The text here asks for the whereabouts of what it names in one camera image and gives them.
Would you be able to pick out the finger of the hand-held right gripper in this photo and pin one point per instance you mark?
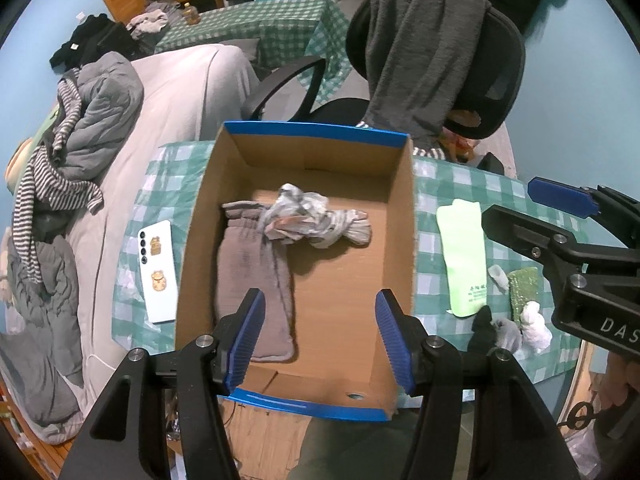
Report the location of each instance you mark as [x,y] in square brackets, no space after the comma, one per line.
[525,232]
[560,195]

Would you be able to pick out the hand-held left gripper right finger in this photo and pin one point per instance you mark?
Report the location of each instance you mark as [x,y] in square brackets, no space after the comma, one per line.
[395,345]

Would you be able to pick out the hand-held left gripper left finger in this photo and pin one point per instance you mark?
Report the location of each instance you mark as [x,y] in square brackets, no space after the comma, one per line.
[245,340]

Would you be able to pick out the blue rimmed cardboard box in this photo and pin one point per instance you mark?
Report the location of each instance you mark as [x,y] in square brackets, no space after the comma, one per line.
[340,310]

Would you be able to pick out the light grey sock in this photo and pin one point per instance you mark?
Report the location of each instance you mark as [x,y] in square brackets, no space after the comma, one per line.
[509,335]

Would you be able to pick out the small white sock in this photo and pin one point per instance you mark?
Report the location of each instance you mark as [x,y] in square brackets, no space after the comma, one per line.
[497,276]

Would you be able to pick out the green glitter sponge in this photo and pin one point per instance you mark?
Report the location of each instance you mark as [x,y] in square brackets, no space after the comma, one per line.
[524,287]

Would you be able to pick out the light green sock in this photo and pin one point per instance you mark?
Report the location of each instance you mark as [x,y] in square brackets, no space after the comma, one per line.
[460,250]

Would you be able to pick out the brown grey sock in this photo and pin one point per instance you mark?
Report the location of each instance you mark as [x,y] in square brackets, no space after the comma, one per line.
[250,270]

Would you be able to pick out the crumpled white sock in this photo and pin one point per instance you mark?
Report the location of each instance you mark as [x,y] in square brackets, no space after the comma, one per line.
[535,330]

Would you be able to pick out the black sock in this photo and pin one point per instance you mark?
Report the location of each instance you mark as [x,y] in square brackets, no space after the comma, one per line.
[482,332]

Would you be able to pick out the green checkered tablecloth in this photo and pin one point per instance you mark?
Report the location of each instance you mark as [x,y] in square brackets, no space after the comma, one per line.
[280,25]
[450,180]

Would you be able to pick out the flat cardboard sheet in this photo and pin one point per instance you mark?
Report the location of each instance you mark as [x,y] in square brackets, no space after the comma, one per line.
[260,440]

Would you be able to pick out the white phone with cat stickers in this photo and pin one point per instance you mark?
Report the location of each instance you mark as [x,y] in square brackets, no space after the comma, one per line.
[156,270]

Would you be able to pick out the person's olive trousers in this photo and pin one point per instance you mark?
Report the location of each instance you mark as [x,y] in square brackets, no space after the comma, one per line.
[350,450]

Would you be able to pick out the grey white patterned cloth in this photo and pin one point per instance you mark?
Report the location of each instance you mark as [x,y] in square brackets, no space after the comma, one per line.
[310,220]

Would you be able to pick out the black office chair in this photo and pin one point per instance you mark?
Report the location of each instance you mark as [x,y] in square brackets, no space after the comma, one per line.
[505,60]

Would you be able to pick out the dark grey fleece towel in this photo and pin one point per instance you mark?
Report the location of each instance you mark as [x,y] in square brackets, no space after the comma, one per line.
[425,50]

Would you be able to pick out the white bed sheet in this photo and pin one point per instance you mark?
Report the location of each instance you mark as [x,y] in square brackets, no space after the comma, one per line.
[165,100]

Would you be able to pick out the grey striped shirt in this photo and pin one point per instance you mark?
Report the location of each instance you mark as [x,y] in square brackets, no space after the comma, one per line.
[40,185]

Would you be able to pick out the grey quilt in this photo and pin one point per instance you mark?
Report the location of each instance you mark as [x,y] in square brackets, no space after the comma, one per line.
[107,100]

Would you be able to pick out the cream green cushion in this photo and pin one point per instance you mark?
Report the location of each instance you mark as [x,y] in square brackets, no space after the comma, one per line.
[20,160]

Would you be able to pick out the amber bottle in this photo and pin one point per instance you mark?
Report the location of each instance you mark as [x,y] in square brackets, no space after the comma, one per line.
[190,14]

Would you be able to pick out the black clothes pile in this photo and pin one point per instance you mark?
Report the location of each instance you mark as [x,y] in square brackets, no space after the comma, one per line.
[100,40]

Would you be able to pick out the grey white clothes pile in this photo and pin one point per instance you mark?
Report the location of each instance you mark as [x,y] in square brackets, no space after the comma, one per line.
[150,20]

